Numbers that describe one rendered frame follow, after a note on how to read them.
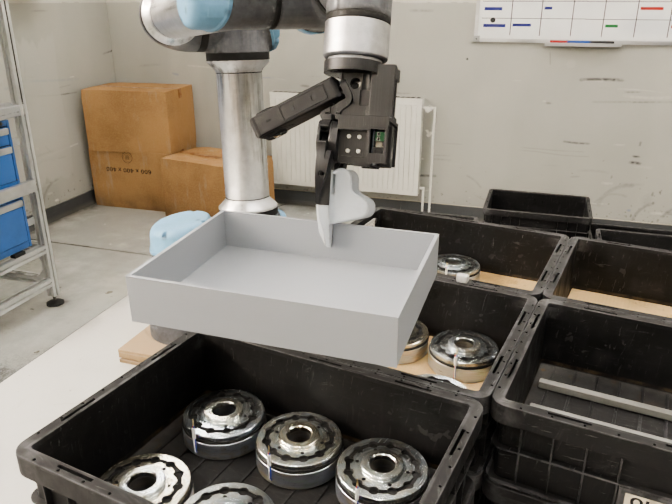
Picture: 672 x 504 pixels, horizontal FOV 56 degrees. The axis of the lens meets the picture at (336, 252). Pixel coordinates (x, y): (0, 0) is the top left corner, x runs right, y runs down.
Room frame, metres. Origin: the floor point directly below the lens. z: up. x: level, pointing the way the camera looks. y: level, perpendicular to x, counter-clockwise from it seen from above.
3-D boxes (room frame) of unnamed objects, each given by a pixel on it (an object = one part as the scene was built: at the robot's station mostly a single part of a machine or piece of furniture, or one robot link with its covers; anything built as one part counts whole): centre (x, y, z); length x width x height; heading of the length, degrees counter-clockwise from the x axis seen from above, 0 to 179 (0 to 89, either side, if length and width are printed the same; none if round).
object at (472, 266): (1.15, -0.23, 0.86); 0.10 x 0.10 x 0.01
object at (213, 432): (0.67, 0.14, 0.86); 0.10 x 0.10 x 0.01
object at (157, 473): (0.54, 0.21, 0.86); 0.05 x 0.05 x 0.01
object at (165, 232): (1.14, 0.29, 0.89); 0.13 x 0.12 x 0.14; 116
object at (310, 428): (0.62, 0.04, 0.86); 0.05 x 0.05 x 0.01
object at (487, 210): (2.41, -0.80, 0.37); 0.40 x 0.30 x 0.45; 72
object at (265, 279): (0.61, 0.04, 1.07); 0.27 x 0.20 x 0.05; 72
